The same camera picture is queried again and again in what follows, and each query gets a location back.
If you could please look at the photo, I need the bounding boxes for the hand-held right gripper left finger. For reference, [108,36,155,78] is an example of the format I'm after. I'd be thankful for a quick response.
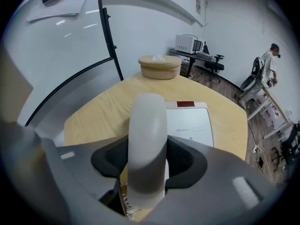
[0,123,129,225]

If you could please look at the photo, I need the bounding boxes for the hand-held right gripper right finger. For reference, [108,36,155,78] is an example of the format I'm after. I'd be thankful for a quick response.
[144,135,290,225]

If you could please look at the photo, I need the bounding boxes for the white desk telephone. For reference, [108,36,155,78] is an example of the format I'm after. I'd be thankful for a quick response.
[163,100,215,148]

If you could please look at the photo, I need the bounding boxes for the light wooden table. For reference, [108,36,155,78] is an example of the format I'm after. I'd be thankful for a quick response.
[63,73,249,222]

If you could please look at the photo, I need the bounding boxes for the black swivel chair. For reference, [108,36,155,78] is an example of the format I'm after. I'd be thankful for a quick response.
[272,122,300,173]

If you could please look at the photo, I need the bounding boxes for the white boxes under table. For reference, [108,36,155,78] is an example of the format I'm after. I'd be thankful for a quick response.
[255,92,283,129]

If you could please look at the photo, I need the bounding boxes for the wooden table with white legs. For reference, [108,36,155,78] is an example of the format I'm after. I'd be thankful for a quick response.
[247,82,294,140]

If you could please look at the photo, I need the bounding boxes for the black office chair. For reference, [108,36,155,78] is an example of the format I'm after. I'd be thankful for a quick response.
[202,43,225,83]

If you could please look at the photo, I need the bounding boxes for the black and white backpack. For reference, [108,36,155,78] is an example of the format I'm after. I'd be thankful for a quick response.
[240,56,265,91]

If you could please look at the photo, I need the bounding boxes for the black framed whiteboard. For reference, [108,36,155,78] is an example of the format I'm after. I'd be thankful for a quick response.
[0,0,124,128]

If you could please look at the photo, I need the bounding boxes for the round wooden tissue box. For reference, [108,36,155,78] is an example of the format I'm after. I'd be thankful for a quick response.
[138,53,182,80]

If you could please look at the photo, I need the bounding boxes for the round dark table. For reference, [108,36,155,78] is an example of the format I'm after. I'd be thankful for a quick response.
[169,48,217,78]

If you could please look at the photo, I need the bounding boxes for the white microwave oven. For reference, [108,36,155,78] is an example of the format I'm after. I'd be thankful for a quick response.
[175,34,207,55]

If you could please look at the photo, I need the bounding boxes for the white paper sheets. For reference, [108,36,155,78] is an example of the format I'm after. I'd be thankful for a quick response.
[25,0,95,25]

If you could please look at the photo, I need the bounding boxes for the white floor cable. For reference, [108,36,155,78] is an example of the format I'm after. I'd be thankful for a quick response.
[256,146,274,177]

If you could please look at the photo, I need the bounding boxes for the black floor cable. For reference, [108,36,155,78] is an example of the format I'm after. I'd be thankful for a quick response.
[247,122,274,180]

